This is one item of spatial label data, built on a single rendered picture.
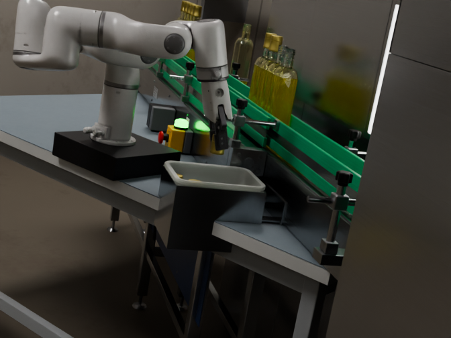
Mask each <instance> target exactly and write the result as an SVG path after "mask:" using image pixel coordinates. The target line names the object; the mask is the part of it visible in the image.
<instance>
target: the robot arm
mask: <svg viewBox="0 0 451 338"><path fill-rule="evenodd" d="M189 50H194V53H195V65H196V71H197V80H198V81H199V82H201V91H202V100H203V110H204V114H205V116H206V117H207V118H208V119H209V129H212V130H209V134H210V142H211V141H212V137H213V134H214V141H215V150H217V151H219V150H226V149H228V148H229V146H228V132H227V123H226V118H227V119H228V120H229V121H231V120H232V118H233V117H232V107H231V101H230V93H229V88H228V83H227V80H226V79H228V78H229V72H228V59H227V50H226V36H225V28H224V24H223V21H222V20H220V19H202V20H199V21H171V22H169V23H167V24H166V25H156V24H150V23H143V22H139V21H135V20H132V19H130V18H128V17H126V16H124V15H122V14H120V13H116V12H110V11H97V10H92V9H83V8H77V7H66V6H56V7H53V8H50V6H49V5H48V4H47V2H45V1H44V0H19V3H18V6H17V15H16V23H15V39H14V47H13V62H14V64H15V65H16V66H18V67H20V68H22V69H28V70H48V71H69V70H74V69H75V68H76V67H77V66H78V64H79V54H80V53H81V54H84V55H86V56H88V57H90V58H93V59H95V60H98V61H100V62H103V63H106V67H105V78H104V83H103V91H102V96H101V105H100V110H99V119H98V123H95V125H94V126H92V127H85V128H84V129H83V132H84V133H85V134H90V138H91V139H93V140H94V141H96V142H99V143H102V144H107V145H111V146H133V145H134V144H135V143H136V139H135V138H134V137H132V136H131V134H132V125H133V121H134V113H135V108H136V100H137V95H138V88H139V83H140V69H147V68H150V67H152V66H154V65H155V64H156V63H157V62H158V61H159V60H160V58H162V59H170V60H175V59H179V58H182V57H184V56H185V55H187V53H188V52H189Z"/></svg>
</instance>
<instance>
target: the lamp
mask: <svg viewBox="0 0 451 338"><path fill-rule="evenodd" d="M188 126H189V123H188V121H187V120H185V119H176V120H175V122H174V128H175V129H179V130H188Z"/></svg>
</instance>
